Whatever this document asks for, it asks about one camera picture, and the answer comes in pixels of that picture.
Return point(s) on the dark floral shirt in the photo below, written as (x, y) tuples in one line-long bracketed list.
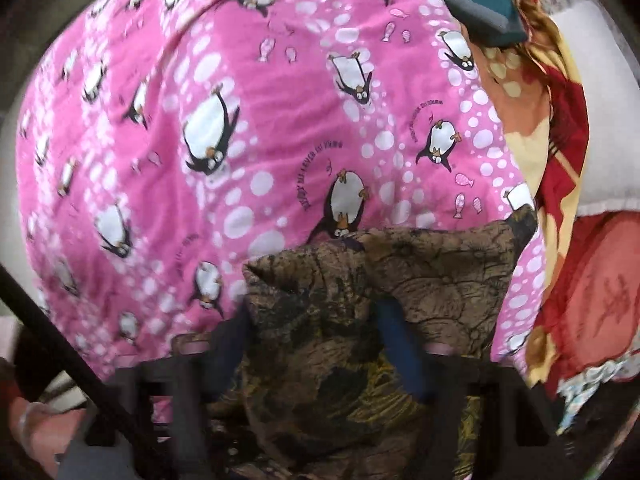
[(380, 310)]

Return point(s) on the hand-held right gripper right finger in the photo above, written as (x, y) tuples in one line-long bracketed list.
[(400, 347)]

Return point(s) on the pink penguin blanket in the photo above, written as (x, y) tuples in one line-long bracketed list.
[(240, 125)]

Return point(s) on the light blue patterned cloth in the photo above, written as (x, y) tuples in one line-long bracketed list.
[(590, 390)]

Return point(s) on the red yellow blanket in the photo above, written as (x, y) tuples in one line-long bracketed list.
[(542, 125)]

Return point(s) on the white pillow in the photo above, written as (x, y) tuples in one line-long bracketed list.
[(595, 110)]

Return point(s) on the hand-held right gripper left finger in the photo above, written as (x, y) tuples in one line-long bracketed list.
[(231, 347)]

